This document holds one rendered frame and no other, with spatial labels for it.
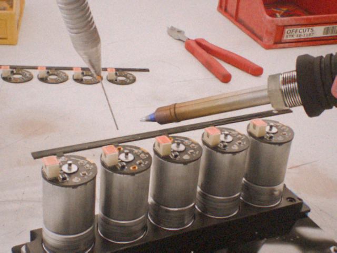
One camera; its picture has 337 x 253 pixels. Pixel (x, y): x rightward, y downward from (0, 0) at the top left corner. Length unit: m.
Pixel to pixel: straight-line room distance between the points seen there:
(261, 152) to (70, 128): 0.17
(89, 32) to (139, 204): 0.10
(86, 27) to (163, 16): 0.44
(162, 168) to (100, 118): 0.16
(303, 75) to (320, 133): 0.24
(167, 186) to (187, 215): 0.02
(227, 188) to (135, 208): 0.05
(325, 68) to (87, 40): 0.09
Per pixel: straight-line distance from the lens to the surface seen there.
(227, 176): 0.32
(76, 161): 0.29
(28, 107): 0.47
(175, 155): 0.30
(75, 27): 0.24
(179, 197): 0.31
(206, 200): 0.33
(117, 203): 0.29
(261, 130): 0.32
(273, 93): 0.24
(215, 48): 0.58
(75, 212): 0.28
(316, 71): 0.24
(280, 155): 0.33
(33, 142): 0.43
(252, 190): 0.34
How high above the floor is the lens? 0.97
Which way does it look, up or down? 29 degrees down
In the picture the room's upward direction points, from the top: 5 degrees clockwise
